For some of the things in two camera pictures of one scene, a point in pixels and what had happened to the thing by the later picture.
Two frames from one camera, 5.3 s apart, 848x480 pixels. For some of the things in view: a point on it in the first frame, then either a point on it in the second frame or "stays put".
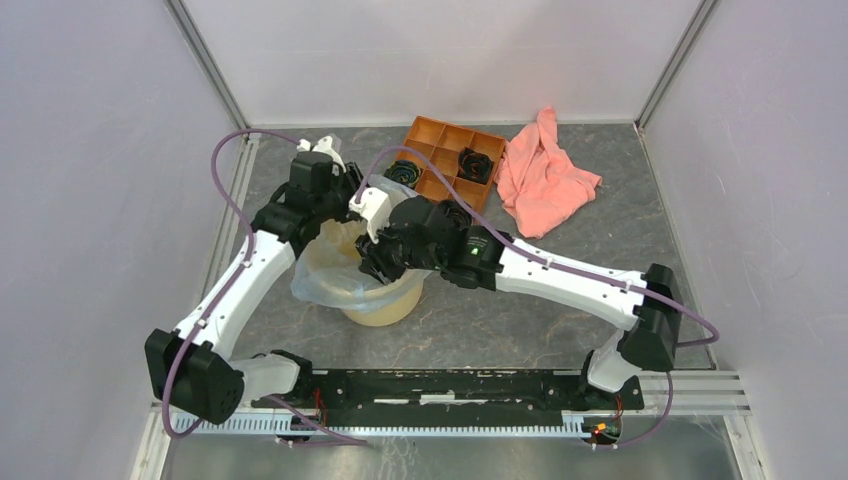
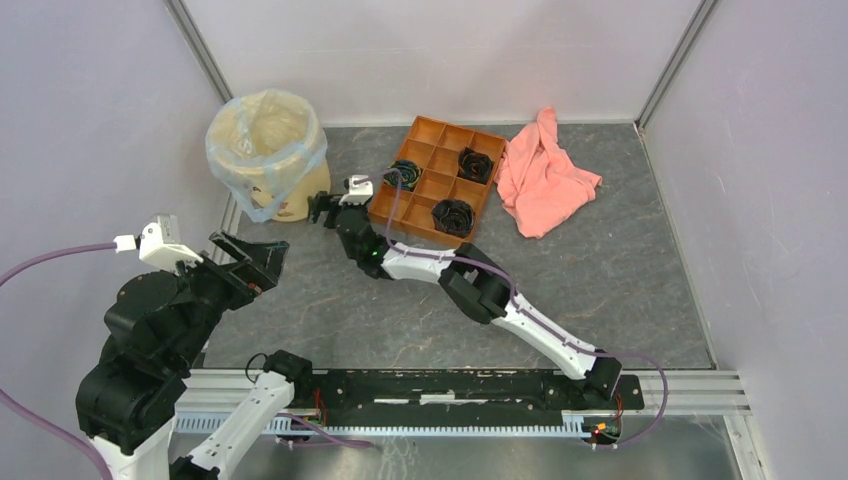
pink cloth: x=537 y=183 stays put
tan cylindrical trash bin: x=329 y=268 -> x=273 y=147
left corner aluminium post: x=207 y=62 stays put
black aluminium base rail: x=351 y=403 stays put
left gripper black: x=351 y=178 -> x=261 y=266
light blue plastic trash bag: x=328 y=271 -> x=264 y=145
